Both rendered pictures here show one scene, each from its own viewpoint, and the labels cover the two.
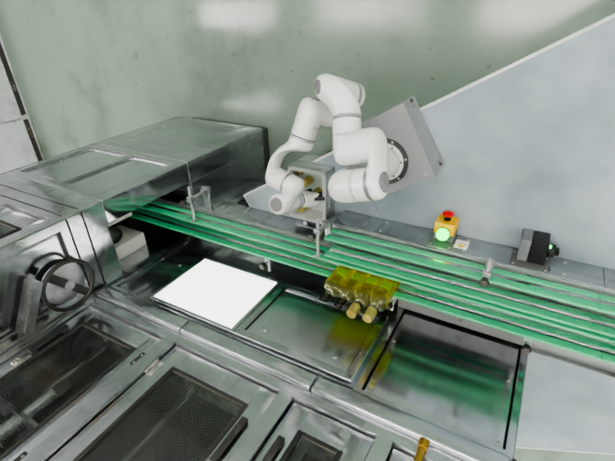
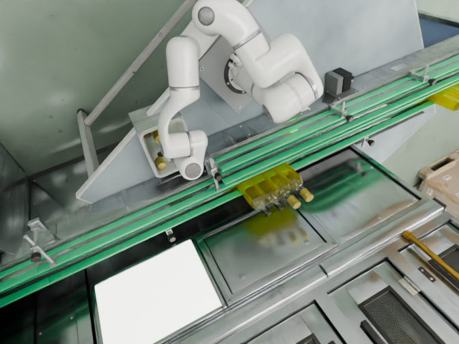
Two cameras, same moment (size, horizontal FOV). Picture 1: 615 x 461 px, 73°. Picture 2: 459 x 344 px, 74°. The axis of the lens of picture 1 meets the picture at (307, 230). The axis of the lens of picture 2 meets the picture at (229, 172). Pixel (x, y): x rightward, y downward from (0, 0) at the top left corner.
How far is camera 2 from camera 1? 0.94 m
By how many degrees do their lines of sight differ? 41
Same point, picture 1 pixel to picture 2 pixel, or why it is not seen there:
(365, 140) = (296, 48)
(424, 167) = not seen: hidden behind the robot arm
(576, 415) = not seen: hidden behind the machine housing
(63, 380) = not seen: outside the picture
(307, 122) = (192, 65)
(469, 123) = (281, 9)
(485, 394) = (376, 183)
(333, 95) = (236, 17)
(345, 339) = (293, 226)
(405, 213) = (248, 110)
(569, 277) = (368, 87)
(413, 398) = (363, 219)
